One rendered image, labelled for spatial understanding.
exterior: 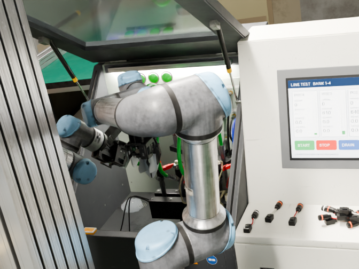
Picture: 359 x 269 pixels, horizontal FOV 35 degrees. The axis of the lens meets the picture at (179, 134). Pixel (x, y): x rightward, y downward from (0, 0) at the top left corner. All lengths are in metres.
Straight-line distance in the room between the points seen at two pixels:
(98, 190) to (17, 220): 1.34
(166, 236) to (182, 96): 0.40
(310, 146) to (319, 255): 0.38
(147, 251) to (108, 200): 1.07
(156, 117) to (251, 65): 0.86
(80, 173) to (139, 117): 0.50
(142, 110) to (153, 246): 0.39
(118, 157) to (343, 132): 0.76
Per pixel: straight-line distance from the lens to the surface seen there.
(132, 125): 1.28
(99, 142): 1.90
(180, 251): 1.51
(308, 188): 2.09
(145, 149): 1.81
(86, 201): 2.38
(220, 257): 2.04
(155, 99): 1.25
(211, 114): 1.29
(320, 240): 1.92
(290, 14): 8.84
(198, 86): 1.28
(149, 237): 1.51
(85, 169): 1.72
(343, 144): 2.03
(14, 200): 1.12
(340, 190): 2.08
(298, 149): 2.06
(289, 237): 1.94
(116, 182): 2.59
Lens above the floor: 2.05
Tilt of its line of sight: 22 degrees down
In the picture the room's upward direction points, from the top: 10 degrees counter-clockwise
